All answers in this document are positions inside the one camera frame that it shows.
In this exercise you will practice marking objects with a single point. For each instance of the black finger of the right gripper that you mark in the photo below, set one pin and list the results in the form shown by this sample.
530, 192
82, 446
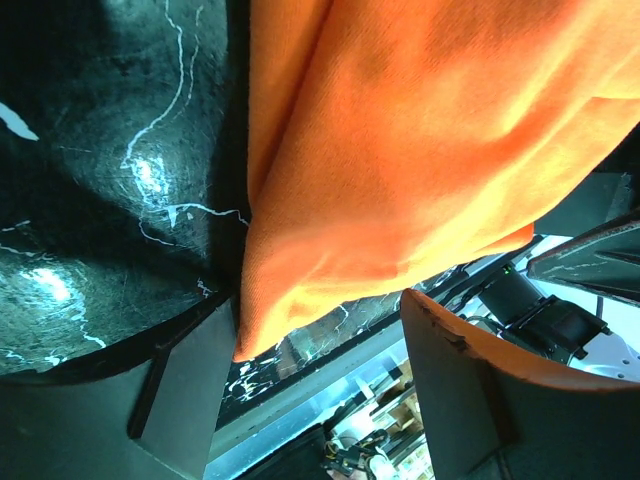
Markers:
603, 261

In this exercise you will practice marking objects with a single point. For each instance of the orange t shirt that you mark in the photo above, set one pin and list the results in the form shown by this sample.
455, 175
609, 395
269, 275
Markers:
391, 140

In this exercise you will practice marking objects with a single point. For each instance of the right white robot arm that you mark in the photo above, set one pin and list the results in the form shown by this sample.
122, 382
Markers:
555, 306

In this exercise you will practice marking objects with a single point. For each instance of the aluminium rail frame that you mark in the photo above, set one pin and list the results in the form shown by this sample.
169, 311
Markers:
311, 397

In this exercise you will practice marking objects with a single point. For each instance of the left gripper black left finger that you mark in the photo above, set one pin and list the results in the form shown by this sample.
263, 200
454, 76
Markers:
143, 408

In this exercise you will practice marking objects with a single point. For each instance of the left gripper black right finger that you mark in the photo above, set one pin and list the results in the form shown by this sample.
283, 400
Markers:
492, 410

